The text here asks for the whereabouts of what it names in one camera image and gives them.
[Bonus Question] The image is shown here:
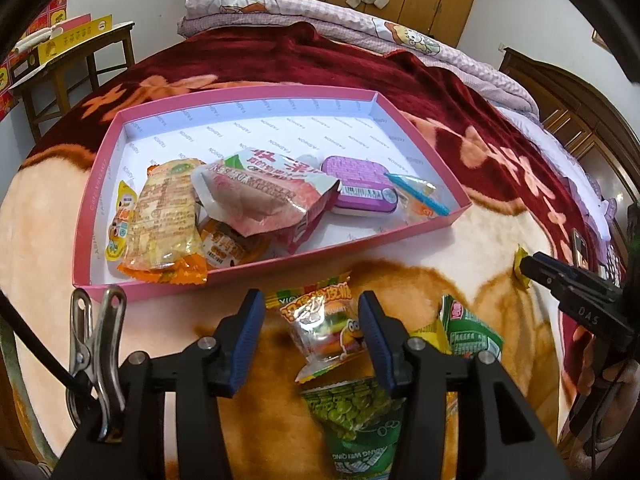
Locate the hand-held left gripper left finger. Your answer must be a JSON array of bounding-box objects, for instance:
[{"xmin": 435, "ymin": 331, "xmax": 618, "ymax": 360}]
[{"xmin": 52, "ymin": 289, "xmax": 266, "ymax": 480}]

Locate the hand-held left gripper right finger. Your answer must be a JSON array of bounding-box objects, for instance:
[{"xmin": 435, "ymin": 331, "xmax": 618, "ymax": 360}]
[{"xmin": 357, "ymin": 290, "xmax": 571, "ymax": 480}]

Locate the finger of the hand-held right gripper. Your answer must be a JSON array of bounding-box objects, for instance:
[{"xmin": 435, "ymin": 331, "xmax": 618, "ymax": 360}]
[{"xmin": 519, "ymin": 251, "xmax": 625, "ymax": 308}]

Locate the yellow candy packet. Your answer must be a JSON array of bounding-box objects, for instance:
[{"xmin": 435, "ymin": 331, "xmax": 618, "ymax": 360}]
[
  {"xmin": 514, "ymin": 244, "xmax": 532, "ymax": 290},
  {"xmin": 409, "ymin": 320, "xmax": 452, "ymax": 357}
]

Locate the burger gummy packet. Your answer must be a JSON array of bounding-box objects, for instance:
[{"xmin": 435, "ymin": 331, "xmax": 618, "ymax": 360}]
[
  {"xmin": 196, "ymin": 219, "xmax": 272, "ymax": 269},
  {"xmin": 264, "ymin": 271, "xmax": 383, "ymax": 385}
]

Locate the green pea snack packet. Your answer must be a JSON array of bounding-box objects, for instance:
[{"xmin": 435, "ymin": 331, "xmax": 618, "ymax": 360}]
[{"xmin": 300, "ymin": 376, "xmax": 407, "ymax": 477}]

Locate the green barcode snack packet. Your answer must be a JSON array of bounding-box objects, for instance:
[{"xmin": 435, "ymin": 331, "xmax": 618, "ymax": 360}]
[{"xmin": 439, "ymin": 294, "xmax": 505, "ymax": 362}]

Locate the orange biscuit packet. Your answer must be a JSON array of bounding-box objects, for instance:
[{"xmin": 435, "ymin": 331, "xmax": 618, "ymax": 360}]
[{"xmin": 117, "ymin": 159, "xmax": 209, "ymax": 287}]

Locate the pink translucent snack packet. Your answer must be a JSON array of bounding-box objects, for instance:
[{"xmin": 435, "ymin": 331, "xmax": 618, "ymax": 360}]
[{"xmin": 191, "ymin": 147, "xmax": 342, "ymax": 257}]

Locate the clear blue-edged jelly packet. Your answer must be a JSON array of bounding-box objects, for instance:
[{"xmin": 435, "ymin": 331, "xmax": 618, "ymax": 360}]
[{"xmin": 384, "ymin": 172, "xmax": 452, "ymax": 222}]

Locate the purple candy tin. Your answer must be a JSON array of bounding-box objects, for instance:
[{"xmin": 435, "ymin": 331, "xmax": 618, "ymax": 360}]
[{"xmin": 320, "ymin": 155, "xmax": 402, "ymax": 219}]

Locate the small yellow cartoon packet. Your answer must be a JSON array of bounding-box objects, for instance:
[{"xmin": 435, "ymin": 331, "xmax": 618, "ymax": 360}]
[{"xmin": 104, "ymin": 180, "xmax": 139, "ymax": 262}]

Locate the pink cardboard box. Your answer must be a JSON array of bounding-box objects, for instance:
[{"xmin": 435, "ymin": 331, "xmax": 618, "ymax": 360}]
[{"xmin": 72, "ymin": 87, "xmax": 474, "ymax": 307}]

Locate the person's right hand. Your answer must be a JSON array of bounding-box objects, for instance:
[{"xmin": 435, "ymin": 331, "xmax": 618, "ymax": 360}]
[{"xmin": 574, "ymin": 327, "xmax": 640, "ymax": 441}]

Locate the metal spring clip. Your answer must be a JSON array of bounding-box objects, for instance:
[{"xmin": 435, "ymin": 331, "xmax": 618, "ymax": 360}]
[{"xmin": 69, "ymin": 284, "xmax": 128, "ymax": 442}]

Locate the wooden headboard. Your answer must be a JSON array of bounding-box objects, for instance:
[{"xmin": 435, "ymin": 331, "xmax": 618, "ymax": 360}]
[{"xmin": 499, "ymin": 47, "xmax": 640, "ymax": 221}]

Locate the folded pink cartoon quilt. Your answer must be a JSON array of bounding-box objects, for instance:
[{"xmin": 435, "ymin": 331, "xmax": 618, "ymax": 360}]
[{"xmin": 179, "ymin": 0, "xmax": 542, "ymax": 117}]

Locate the dark wooden table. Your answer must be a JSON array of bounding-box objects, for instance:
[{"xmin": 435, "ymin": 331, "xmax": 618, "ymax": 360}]
[{"xmin": 9, "ymin": 22, "xmax": 137, "ymax": 142}]

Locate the yellow cardboard box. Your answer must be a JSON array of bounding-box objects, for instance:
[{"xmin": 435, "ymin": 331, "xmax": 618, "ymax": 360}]
[{"xmin": 10, "ymin": 12, "xmax": 114, "ymax": 82}]

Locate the white rolled item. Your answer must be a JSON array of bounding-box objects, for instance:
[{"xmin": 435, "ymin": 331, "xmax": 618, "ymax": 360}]
[{"xmin": 12, "ymin": 29, "xmax": 54, "ymax": 54}]

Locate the black cable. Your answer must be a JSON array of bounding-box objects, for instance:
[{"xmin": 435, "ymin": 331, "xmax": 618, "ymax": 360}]
[{"xmin": 0, "ymin": 290, "xmax": 81, "ymax": 401}]

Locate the red and yellow wall poster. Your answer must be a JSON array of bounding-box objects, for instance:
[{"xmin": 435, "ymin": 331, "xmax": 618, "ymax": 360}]
[{"xmin": 0, "ymin": 0, "xmax": 68, "ymax": 113}]

